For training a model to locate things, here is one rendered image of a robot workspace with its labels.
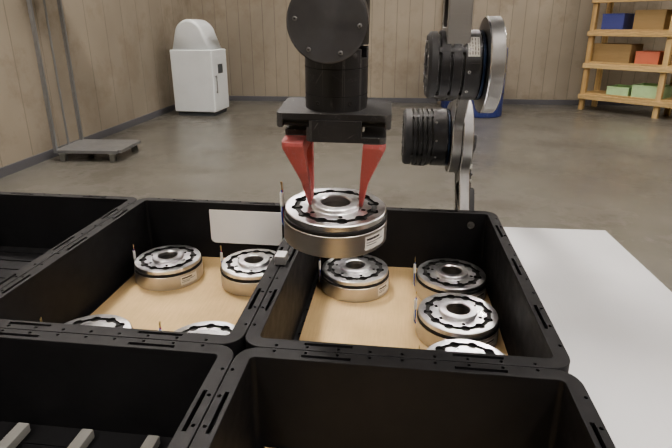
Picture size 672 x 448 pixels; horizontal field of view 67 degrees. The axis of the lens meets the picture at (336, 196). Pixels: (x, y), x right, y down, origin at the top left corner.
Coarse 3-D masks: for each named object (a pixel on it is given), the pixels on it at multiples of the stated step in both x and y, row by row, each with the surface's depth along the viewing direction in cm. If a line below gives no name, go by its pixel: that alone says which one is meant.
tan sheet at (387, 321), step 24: (408, 288) 78; (312, 312) 71; (336, 312) 71; (360, 312) 71; (384, 312) 71; (408, 312) 71; (312, 336) 66; (336, 336) 66; (360, 336) 66; (384, 336) 66; (408, 336) 66
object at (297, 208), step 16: (304, 192) 54; (320, 192) 54; (352, 192) 54; (288, 208) 50; (304, 208) 50; (368, 208) 50; (384, 208) 50; (304, 224) 47; (320, 224) 46; (336, 224) 46; (352, 224) 46; (368, 224) 47
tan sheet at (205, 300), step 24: (216, 264) 86; (120, 288) 78; (192, 288) 78; (216, 288) 78; (96, 312) 71; (120, 312) 71; (144, 312) 71; (168, 312) 71; (192, 312) 71; (216, 312) 71; (240, 312) 71
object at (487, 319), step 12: (432, 300) 68; (444, 300) 68; (468, 300) 68; (480, 300) 68; (420, 312) 65; (432, 312) 65; (480, 312) 65; (492, 312) 65; (432, 324) 63; (444, 324) 63; (456, 324) 63; (468, 324) 63; (480, 324) 63; (492, 324) 63; (456, 336) 61; (468, 336) 61; (480, 336) 61
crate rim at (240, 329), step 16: (128, 208) 83; (272, 208) 84; (112, 224) 77; (80, 240) 70; (64, 256) 66; (32, 272) 61; (272, 272) 61; (16, 288) 58; (256, 288) 57; (256, 304) 54; (0, 320) 51; (16, 320) 51; (240, 320) 51; (112, 336) 49; (128, 336) 48; (144, 336) 48; (160, 336) 48; (176, 336) 48; (192, 336) 48; (208, 336) 48; (224, 336) 48; (240, 336) 48
